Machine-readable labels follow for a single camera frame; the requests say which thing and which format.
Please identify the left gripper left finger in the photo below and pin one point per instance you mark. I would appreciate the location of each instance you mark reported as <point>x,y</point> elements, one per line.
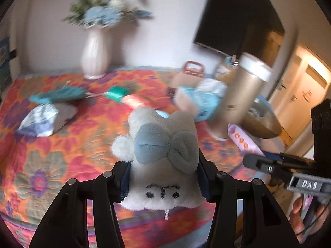
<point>65,222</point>

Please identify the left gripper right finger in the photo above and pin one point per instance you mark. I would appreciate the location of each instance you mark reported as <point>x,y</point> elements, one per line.
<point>264,222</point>

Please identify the pink snack packet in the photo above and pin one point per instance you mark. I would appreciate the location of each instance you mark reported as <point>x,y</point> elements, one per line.
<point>243,141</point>

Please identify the blue white patterned packet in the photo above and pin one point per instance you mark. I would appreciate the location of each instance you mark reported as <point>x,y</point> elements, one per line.
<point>46,119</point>

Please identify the white plush with blue bow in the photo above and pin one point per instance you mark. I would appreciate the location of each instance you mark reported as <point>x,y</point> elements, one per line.
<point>164,156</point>

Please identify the teal pouch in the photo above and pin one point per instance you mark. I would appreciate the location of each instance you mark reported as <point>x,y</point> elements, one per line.
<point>61,95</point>

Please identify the person's right hand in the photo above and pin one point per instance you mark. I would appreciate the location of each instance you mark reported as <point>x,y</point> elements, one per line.
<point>297,224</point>

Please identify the woven round basket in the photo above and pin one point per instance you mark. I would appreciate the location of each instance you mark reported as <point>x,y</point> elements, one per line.
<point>260,120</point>

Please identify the floral tablecloth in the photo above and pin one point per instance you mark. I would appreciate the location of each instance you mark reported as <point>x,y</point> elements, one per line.
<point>34,169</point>

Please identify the beige cylinder tube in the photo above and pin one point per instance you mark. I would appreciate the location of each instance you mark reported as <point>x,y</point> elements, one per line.
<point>250,77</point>

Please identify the woven pen holder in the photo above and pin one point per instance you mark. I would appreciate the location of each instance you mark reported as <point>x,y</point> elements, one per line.
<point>226,70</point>

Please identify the white ribbed vase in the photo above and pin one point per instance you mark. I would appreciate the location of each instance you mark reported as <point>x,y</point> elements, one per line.
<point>96,57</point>

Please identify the black television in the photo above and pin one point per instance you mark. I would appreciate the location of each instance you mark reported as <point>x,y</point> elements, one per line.
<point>233,27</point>

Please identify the blue artificial flowers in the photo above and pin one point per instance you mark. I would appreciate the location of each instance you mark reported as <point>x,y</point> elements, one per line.
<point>103,13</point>

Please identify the pink handled container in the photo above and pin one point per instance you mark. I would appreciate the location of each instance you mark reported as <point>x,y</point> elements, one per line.
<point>190,75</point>

